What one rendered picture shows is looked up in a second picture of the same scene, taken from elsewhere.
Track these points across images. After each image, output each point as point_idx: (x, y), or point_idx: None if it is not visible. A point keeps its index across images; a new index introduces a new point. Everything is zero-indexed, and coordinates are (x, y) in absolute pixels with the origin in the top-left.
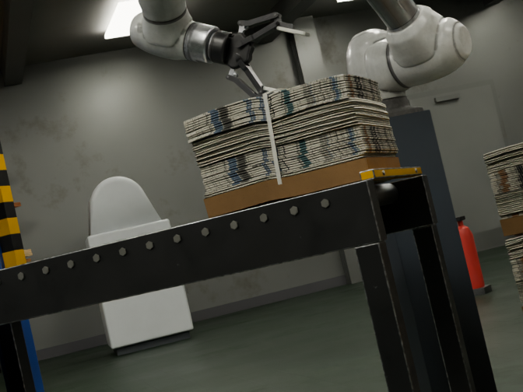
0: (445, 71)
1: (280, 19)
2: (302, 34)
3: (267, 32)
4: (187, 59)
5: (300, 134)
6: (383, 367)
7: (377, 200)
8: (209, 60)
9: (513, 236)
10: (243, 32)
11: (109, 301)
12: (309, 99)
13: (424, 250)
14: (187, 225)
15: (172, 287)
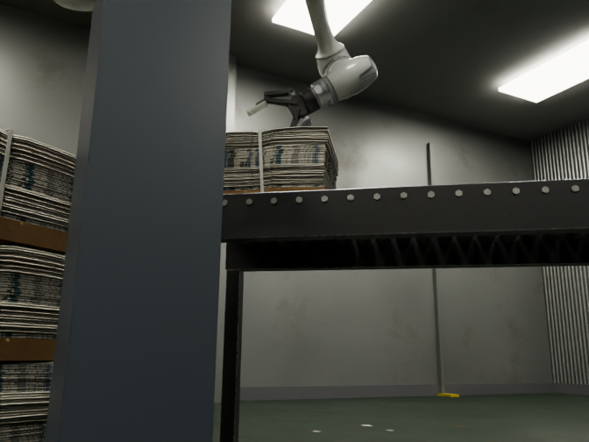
0: (82, 10)
1: (264, 96)
2: (251, 115)
3: (275, 103)
4: (338, 100)
5: None
6: (241, 338)
7: (226, 247)
8: (322, 106)
9: (58, 254)
10: (292, 96)
11: (402, 268)
12: None
13: None
14: None
15: (357, 269)
